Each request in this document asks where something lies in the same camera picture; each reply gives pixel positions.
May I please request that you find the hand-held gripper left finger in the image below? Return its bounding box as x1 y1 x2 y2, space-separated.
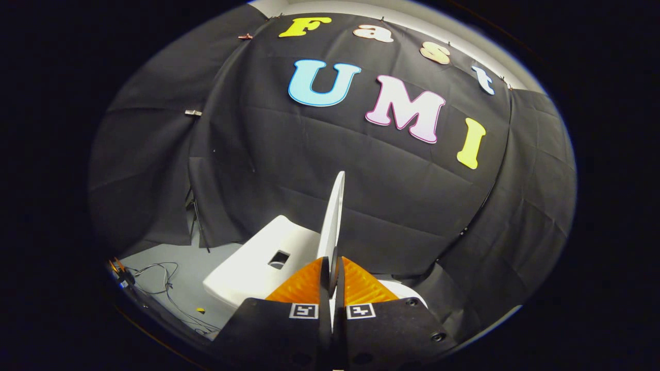
214 257 334 371

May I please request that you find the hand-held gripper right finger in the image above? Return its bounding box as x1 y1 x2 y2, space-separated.
334 257 457 371

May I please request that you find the white toilet body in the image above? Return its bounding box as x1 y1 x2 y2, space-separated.
203 215 428 316

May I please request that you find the black backdrop stand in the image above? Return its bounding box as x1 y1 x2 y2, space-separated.
185 187 211 254

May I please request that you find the orange blue clamp tool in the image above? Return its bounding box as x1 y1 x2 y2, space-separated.
108 258 136 290

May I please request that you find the thin white floor cable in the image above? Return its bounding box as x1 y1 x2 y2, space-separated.
126 262 223 336

